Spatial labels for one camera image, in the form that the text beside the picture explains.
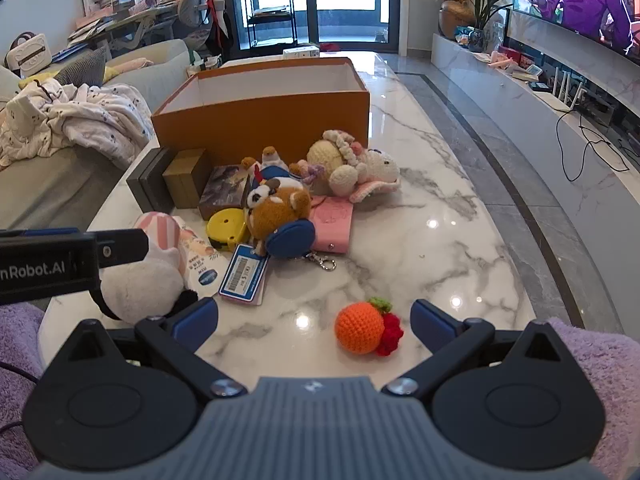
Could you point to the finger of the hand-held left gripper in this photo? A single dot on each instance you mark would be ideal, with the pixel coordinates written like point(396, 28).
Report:
point(122, 249)

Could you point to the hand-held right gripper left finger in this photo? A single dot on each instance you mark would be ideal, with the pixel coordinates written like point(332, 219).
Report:
point(196, 321)

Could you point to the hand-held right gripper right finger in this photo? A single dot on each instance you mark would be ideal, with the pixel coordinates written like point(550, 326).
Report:
point(429, 322)

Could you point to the white plush with pink stripes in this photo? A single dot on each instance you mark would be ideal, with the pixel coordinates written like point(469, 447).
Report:
point(142, 285)

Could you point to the wet wipes packet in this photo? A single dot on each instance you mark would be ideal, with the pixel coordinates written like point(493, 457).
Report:
point(202, 255)

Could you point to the blue and white tag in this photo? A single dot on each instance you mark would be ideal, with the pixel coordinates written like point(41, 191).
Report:
point(243, 272)

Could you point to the orange crochet fruit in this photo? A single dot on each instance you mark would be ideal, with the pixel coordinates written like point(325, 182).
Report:
point(357, 327)

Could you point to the black box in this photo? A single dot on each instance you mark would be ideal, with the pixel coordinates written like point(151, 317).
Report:
point(150, 180)

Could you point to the olive gold box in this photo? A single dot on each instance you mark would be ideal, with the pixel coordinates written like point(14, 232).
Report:
point(187, 180)

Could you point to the yellow round tape measure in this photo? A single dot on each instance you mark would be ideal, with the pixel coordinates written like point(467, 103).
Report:
point(226, 227)

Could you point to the dark printed box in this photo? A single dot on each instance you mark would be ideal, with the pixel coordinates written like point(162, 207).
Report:
point(222, 190)

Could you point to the pink wallet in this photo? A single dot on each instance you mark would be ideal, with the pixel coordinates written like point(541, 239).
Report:
point(332, 222)

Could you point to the small bird plush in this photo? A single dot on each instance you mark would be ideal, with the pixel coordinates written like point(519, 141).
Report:
point(270, 160)

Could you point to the cream crochet doll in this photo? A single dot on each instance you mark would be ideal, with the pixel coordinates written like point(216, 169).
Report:
point(350, 165)

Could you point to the orange cardboard box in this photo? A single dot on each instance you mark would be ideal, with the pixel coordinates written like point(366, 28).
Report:
point(260, 120)

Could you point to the grey sofa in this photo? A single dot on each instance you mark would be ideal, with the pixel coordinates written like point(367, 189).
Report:
point(50, 185)

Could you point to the white printed blanket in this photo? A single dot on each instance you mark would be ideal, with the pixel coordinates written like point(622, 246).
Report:
point(85, 110)

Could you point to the pink pillow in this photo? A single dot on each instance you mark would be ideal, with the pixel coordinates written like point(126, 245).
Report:
point(130, 64)

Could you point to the grey checked pillow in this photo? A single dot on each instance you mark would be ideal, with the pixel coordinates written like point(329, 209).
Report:
point(82, 67)

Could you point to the cluttered side table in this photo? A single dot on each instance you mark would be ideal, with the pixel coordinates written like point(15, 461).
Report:
point(204, 64)

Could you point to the white handbag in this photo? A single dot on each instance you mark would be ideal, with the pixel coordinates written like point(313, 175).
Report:
point(29, 54)

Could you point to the white marble television console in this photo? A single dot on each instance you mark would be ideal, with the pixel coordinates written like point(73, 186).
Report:
point(540, 125)

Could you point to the cluttered desk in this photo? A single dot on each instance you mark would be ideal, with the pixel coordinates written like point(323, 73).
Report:
point(125, 15)

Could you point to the black and red jacket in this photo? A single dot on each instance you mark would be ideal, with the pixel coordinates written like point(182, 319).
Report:
point(220, 25)

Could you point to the grey office chair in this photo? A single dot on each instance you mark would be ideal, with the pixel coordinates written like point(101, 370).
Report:
point(194, 5)

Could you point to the small black device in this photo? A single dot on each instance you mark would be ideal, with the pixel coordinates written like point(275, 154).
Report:
point(540, 85)

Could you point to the white router with antennas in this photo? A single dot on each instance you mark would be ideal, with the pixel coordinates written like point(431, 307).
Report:
point(565, 97)

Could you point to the small white box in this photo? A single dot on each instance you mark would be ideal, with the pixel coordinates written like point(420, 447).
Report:
point(300, 52)

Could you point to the book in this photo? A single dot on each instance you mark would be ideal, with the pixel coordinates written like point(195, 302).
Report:
point(525, 75)

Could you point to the pink object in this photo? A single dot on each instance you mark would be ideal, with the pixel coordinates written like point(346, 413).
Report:
point(501, 61)

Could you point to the black shelving rack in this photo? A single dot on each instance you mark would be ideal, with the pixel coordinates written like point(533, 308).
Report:
point(267, 15)

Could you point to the brown round vase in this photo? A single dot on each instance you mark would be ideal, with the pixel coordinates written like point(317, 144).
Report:
point(452, 17)

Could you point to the green potted plant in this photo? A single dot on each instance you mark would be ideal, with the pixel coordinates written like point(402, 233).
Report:
point(485, 10)

